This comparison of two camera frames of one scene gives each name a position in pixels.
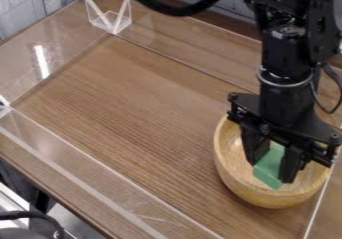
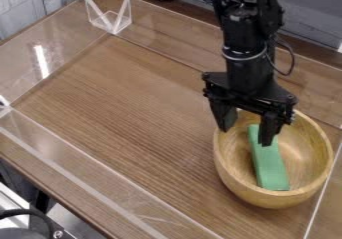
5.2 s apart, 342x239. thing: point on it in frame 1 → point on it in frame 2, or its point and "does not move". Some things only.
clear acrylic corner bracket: (110, 21) does not move
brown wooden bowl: (238, 174) does not move
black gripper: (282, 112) → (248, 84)
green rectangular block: (266, 169) does not move
